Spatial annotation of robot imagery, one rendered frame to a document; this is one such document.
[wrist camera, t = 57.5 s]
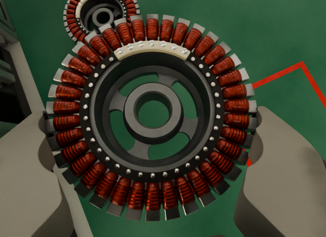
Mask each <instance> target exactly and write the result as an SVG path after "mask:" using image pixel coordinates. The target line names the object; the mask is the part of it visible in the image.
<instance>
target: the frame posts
mask: <svg viewBox="0 0 326 237"><path fill-rule="evenodd" d="M9 71H11V67H10V65H9V64H8V63H6V62H4V61H2V60H0V88H1V87H3V85H2V83H1V82H3V83H6V84H8V85H9V84H11V83H14V82H15V78H14V75H13V74H11V73H9ZM17 125H18V124H16V123H10V122H4V121H0V139H1V138H2V137H3V136H4V135H5V134H7V133H8V132H9V131H11V130H12V129H13V128H14V127H16V126H17Z"/></svg>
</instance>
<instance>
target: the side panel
mask: <svg viewBox="0 0 326 237"><path fill-rule="evenodd" d="M14 32H15V28H14V26H13V23H12V21H11V18H10V15H9V13H8V10H7V7H6V5H5V2H4V0H0V35H2V36H3V38H4V41H5V42H4V43H1V44H0V46H1V47H3V48H4V47H6V46H8V43H7V41H10V42H12V43H16V42H18V41H19V39H18V36H17V34H15V33H14Z"/></svg>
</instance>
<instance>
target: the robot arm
mask: <svg viewBox="0 0 326 237"><path fill-rule="evenodd" d="M256 109H257V113H255V114H252V115H251V117H254V118H257V128H256V131H253V132H250V133H251V135H254V137H253V140H252V144H251V147H250V150H249V153H248V157H249V159H250V161H251V163H252V165H251V166H249V167H248V168H247V170H246V173H245V176H244V180H243V183H242V186H241V189H240V192H239V195H238V198H237V203H236V208H235V213H234V222H235V225H236V226H237V228H238V229H239V230H240V231H241V233H242V234H243V235H244V236H245V237H326V161H325V160H324V159H323V158H322V157H321V155H320V154H319V153H318V152H317V151H316V150H315V148H314V147H313V146H312V145H311V144H310V143H309V142H308V141H307V140H306V139H305V138H304V137H303V136H302V135H301V134H300V133H299V132H297V131H296V130H295V129H294V128H292V127H291V126H290V125H288V124H287V123H286V122H284V121H283V120H282V119H281V118H279V117H278V116H277V115H275V114H274V113H273V112H271V111H270V110H269V109H268V108H266V107H264V106H257V108H256ZM47 119H50V118H49V116H48V115H47V113H46V111H35V112H33V113H32V114H30V115H29V116H28V117H27V118H25V119H24V120H23V121H22V122H21V123H19V124H18V125H17V126H16V127H14V128H13V129H12V130H11V131H9V132H8V133H7V134H5V135H4V136H3V137H2V138H1V139H0V237H70V236H71V234H72V232H73V229H74V224H73V220H72V216H71V212H70V208H69V204H68V202H67V199H66V197H65V194H64V192H63V189H62V187H61V185H60V182H59V180H58V177H57V175H56V174H55V173H53V172H51V171H52V169H53V167H54V165H55V162H56V161H55V158H54V156H53V153H52V151H51V148H50V146H49V143H48V138H49V137H52V136H55V135H54V134H48V133H46V120H47Z"/></svg>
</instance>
